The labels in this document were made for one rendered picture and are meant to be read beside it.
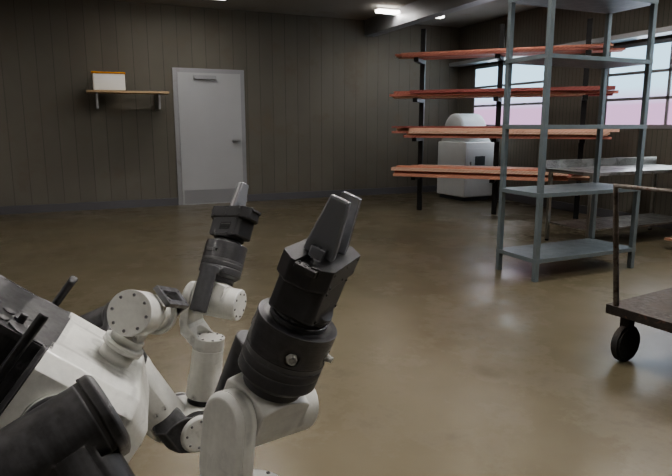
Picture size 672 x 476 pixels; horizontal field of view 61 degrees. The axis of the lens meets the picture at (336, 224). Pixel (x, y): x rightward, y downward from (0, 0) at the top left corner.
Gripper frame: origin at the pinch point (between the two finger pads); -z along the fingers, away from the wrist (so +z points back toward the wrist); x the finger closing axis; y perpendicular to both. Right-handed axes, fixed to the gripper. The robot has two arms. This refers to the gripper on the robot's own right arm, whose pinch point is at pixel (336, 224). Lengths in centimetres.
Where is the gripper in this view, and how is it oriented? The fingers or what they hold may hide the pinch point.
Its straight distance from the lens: 57.0
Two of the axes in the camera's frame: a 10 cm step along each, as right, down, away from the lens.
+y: 8.8, 4.2, -2.3
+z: -3.6, 9.0, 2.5
